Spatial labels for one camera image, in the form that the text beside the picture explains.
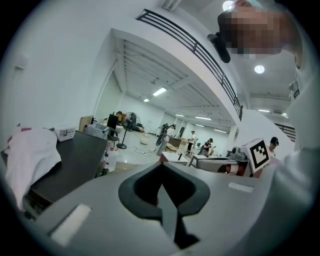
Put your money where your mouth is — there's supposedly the black head camera mount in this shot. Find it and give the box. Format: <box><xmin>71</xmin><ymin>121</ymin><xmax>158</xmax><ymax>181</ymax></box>
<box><xmin>206</xmin><ymin>11</ymin><xmax>231</xmax><ymax>64</ymax></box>

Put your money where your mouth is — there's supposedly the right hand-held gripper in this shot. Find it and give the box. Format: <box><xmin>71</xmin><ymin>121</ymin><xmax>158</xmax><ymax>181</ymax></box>
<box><xmin>196</xmin><ymin>136</ymin><xmax>270</xmax><ymax>176</ymax></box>

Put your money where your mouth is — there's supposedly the white labelled storage box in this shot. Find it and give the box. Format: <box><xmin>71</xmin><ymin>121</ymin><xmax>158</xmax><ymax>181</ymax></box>
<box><xmin>54</xmin><ymin>126</ymin><xmax>77</xmax><ymax>143</ymax></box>

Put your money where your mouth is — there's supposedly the black metal balcony railing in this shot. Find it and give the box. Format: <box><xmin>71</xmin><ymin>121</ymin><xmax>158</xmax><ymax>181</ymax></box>
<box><xmin>136</xmin><ymin>8</ymin><xmax>244</xmax><ymax>121</ymax></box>
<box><xmin>274</xmin><ymin>122</ymin><xmax>297</xmax><ymax>143</ymax></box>

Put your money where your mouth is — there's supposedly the black chair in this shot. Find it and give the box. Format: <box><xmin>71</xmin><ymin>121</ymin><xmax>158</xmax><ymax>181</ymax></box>
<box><xmin>106</xmin><ymin>113</ymin><xmax>121</xmax><ymax>149</ymax></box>

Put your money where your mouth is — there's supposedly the person's head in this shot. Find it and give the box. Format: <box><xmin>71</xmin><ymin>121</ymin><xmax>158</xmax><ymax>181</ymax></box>
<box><xmin>217</xmin><ymin>0</ymin><xmax>301</xmax><ymax>71</ymax></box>

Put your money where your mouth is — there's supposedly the person's white shirt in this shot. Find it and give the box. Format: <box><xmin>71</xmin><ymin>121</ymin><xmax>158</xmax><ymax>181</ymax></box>
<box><xmin>234</xmin><ymin>48</ymin><xmax>320</xmax><ymax>256</ymax></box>

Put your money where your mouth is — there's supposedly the black standing fan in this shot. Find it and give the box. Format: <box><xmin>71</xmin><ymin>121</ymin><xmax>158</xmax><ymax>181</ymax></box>
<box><xmin>116</xmin><ymin>111</ymin><xmax>141</xmax><ymax>150</ymax></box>

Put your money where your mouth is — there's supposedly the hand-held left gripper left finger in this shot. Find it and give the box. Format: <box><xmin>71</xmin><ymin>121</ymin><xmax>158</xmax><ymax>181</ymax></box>
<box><xmin>33</xmin><ymin>161</ymin><xmax>180</xmax><ymax>256</ymax></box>

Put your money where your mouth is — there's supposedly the white cloth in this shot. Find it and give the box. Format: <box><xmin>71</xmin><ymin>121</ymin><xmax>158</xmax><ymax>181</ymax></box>
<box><xmin>4</xmin><ymin>123</ymin><xmax>63</xmax><ymax>212</ymax></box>

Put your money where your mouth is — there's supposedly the white plastic jug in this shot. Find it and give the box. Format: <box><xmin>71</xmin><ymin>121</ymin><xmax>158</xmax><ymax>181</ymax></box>
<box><xmin>106</xmin><ymin>149</ymin><xmax>118</xmax><ymax>173</ymax></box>

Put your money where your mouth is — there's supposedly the white table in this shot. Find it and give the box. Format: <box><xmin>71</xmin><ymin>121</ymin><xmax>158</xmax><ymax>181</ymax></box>
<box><xmin>159</xmin><ymin>150</ymin><xmax>190</xmax><ymax>166</ymax></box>

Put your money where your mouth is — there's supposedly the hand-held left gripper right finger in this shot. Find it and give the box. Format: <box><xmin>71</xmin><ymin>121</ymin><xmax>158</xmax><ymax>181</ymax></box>
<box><xmin>162</xmin><ymin>161</ymin><xmax>272</xmax><ymax>256</ymax></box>

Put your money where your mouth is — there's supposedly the wooden board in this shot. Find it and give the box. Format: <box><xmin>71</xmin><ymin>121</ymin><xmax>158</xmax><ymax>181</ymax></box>
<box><xmin>79</xmin><ymin>115</ymin><xmax>95</xmax><ymax>132</ymax></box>

